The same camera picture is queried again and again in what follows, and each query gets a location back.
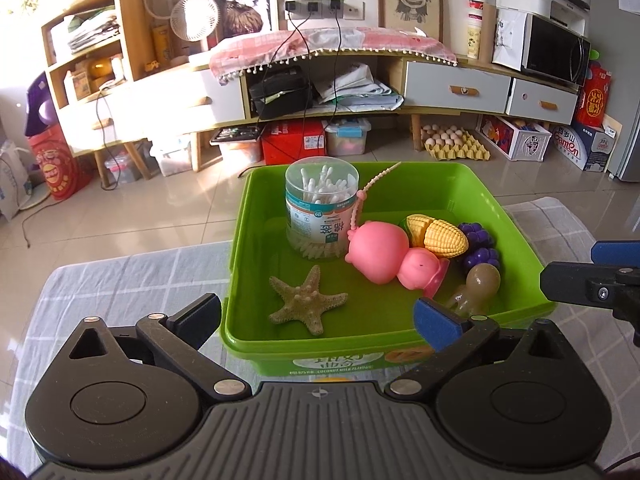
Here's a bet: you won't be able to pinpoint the raccoon poster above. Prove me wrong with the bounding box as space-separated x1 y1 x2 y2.
212 0 289 44

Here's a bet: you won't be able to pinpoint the thin floor cable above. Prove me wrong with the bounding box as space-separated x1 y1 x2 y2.
22 194 57 249

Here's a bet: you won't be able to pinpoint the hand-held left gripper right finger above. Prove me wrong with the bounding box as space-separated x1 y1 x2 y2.
384 297 581 404

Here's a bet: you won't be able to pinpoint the wooden shelf cabinet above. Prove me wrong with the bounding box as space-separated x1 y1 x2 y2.
40 0 211 192

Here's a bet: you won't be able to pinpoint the white plastic bag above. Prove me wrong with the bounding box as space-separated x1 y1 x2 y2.
0 139 34 222

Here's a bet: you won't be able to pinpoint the clear cotton swab jar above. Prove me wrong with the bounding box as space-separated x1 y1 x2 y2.
285 157 360 261

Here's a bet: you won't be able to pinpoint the purple toy grapes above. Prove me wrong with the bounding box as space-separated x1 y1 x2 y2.
457 222 502 274

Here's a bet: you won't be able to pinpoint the pink pig toy with strap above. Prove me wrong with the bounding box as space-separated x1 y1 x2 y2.
345 161 451 299

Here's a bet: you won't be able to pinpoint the white printed crate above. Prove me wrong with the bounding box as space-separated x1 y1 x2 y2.
479 114 554 162

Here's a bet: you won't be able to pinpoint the clear storage bin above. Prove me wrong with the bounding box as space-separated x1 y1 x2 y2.
149 134 194 178
102 152 144 186

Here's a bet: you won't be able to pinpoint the pile of papers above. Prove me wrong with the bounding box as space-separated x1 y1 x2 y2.
315 62 405 112

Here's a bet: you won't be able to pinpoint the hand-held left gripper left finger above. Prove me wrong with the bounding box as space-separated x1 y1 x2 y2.
56 293 252 404

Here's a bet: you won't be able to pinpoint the brown toy octopus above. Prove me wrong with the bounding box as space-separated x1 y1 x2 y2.
445 262 502 319

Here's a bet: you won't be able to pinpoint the yellow box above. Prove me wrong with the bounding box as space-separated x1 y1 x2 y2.
152 24 174 64

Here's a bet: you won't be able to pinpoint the black tool tray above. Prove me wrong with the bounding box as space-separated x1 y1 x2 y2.
209 127 266 147

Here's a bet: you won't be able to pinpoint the black microwave oven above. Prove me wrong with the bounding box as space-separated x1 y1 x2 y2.
520 14 592 89

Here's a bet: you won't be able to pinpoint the green plastic box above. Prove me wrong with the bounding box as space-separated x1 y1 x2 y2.
220 161 559 376

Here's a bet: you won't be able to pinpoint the grey refrigerator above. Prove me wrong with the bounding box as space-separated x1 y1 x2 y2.
610 7 640 184

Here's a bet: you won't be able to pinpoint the storage bin with pink contents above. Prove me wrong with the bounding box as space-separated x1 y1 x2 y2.
323 118 372 157

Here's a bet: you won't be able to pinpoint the pink fringed cloth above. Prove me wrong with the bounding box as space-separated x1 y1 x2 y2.
208 27 459 82

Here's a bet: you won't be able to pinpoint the small grey drawer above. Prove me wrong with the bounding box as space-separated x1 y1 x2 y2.
505 78 580 127

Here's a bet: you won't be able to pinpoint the wall power outlets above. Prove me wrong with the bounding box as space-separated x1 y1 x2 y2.
283 0 365 21

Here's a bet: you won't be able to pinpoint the white drawer with wooden handle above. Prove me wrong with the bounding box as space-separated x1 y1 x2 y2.
187 67 249 132
56 84 152 157

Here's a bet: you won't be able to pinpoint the white noodle carton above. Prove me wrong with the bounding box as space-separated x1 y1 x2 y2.
549 122 622 174

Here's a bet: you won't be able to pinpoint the white box with drawing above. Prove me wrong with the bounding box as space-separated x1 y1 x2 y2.
492 7 531 69

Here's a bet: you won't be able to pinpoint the tall paper cup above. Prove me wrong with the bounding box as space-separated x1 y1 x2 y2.
467 0 486 59

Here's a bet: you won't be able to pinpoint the purple plastic toy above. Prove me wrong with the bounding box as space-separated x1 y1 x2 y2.
23 72 62 139

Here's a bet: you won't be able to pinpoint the egg tray with eggs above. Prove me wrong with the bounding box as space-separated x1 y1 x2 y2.
420 124 492 162

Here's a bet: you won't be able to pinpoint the black power cable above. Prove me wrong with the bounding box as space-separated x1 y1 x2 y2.
257 10 314 127
302 14 347 127

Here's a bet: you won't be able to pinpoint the red printed bag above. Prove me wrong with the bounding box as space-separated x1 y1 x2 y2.
27 124 94 202

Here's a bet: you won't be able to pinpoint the stack of papers on shelf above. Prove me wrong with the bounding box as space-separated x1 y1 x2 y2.
67 12 122 54

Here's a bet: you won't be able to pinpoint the yellow toy corn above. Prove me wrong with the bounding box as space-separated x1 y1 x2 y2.
402 214 470 260

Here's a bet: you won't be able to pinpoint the wooden TV cabinet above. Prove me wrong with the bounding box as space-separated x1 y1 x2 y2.
189 40 587 175

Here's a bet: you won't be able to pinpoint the beige starfish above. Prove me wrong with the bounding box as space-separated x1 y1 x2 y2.
268 265 348 336

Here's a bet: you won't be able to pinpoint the grey checked tablecloth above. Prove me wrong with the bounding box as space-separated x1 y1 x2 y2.
31 197 611 466

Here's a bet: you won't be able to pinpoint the black bag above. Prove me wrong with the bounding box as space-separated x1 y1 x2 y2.
249 64 317 117

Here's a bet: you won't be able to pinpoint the wide grey drawer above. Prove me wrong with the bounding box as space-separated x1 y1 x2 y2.
403 60 512 116

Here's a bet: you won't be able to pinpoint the red gift box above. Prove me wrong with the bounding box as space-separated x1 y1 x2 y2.
574 62 614 129

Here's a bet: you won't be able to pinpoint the red cardboard box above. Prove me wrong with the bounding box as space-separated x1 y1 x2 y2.
260 119 327 166

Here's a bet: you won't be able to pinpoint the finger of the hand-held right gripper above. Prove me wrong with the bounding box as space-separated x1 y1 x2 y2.
539 260 640 312
590 240 640 264

